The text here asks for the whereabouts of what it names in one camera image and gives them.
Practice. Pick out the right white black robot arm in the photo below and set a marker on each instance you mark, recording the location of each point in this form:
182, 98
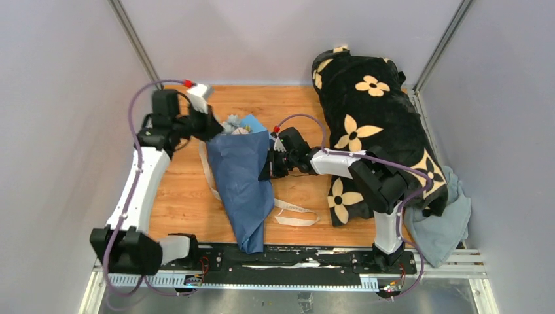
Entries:
360, 176

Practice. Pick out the blue wrapping paper sheet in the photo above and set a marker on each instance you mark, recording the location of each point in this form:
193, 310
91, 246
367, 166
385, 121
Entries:
236, 162

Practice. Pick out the aluminium corner post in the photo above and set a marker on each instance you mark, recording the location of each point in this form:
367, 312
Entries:
447, 36
133, 37

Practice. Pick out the left aluminium corner post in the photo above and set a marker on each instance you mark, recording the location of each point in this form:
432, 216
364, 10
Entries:
133, 37

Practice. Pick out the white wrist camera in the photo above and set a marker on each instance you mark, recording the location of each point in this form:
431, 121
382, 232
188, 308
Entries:
279, 146
198, 96

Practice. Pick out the fake flower bunch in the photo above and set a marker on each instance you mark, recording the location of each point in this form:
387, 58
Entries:
233, 126

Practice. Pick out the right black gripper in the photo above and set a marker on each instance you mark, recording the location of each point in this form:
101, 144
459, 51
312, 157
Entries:
275, 171

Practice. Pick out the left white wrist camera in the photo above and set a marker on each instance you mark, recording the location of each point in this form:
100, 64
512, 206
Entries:
198, 96

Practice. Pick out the black floral plush blanket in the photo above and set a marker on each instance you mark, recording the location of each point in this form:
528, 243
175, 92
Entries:
365, 106

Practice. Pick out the right aluminium corner post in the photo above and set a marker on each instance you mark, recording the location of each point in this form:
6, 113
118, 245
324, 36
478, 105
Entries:
447, 36

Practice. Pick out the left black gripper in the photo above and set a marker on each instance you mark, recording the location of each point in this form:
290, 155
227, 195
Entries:
212, 127

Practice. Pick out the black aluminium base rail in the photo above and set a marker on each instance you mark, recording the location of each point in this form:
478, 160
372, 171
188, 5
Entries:
308, 269

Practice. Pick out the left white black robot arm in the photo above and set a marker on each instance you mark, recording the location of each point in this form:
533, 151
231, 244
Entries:
123, 245

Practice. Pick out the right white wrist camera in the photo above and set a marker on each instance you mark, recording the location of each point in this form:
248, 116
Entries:
279, 146

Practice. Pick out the cream printed ribbon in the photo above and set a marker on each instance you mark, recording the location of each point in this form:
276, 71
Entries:
282, 205

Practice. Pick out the grey blue cloth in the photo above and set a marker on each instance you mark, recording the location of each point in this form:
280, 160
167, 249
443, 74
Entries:
438, 237

